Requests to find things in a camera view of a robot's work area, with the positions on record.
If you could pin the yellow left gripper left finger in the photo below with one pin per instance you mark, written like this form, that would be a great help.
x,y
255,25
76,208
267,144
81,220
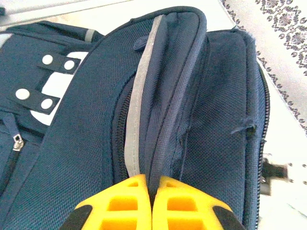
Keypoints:
x,y
120,206

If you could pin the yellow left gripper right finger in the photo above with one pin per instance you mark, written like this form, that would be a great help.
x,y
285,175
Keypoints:
x,y
187,206

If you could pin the navy blue backpack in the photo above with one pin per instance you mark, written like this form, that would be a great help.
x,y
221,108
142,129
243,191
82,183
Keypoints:
x,y
84,119

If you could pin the long aluminium frame bar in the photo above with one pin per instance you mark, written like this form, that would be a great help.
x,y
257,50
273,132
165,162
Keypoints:
x,y
60,10

